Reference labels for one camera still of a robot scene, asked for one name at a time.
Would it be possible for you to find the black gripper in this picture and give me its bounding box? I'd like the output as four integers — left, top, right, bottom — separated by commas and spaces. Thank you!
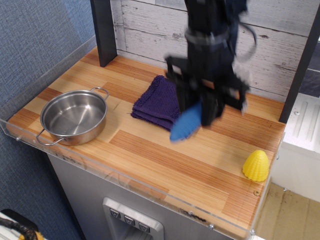
165, 40, 250, 127

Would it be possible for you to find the blue handled metal fork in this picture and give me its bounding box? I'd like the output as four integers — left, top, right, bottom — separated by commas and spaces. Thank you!
169, 101, 202, 142

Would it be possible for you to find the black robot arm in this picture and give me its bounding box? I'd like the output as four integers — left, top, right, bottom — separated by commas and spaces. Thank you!
165, 0, 250, 126

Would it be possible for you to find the purple folded cloth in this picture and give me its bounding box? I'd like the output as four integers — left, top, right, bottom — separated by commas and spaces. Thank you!
131, 75, 180, 131

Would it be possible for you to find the white ribbed appliance top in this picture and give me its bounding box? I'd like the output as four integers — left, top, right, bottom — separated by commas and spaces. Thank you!
283, 93, 320, 154

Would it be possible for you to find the yellow plastic corn piece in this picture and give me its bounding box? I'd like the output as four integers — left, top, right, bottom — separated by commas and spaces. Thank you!
242, 150, 269, 182

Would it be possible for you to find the stainless steel pot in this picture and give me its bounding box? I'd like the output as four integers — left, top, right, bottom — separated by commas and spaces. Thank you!
36, 87, 110, 146

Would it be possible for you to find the silver dispenser button panel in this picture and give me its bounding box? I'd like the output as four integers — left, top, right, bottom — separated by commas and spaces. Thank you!
102, 197, 165, 240

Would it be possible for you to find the yellow object bottom left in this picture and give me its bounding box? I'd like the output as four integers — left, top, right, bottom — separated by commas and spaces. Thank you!
32, 231, 46, 240

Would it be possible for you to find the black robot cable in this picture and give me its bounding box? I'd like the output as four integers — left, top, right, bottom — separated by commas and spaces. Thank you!
234, 21, 258, 63

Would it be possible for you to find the dark left upright post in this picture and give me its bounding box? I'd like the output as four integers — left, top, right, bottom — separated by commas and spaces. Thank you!
90, 0, 118, 67

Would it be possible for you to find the dark upright post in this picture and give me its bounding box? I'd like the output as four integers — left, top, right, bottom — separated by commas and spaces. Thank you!
279, 4, 320, 124
90, 0, 118, 67

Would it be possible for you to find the dark right upright post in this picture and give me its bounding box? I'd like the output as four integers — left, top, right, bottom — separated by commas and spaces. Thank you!
279, 4, 320, 124

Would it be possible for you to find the clear acrylic guard rail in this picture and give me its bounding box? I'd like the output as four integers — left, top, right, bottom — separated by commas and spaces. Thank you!
0, 117, 256, 238

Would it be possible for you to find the black braided cable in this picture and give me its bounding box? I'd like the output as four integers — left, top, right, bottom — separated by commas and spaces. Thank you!
0, 217, 38, 240

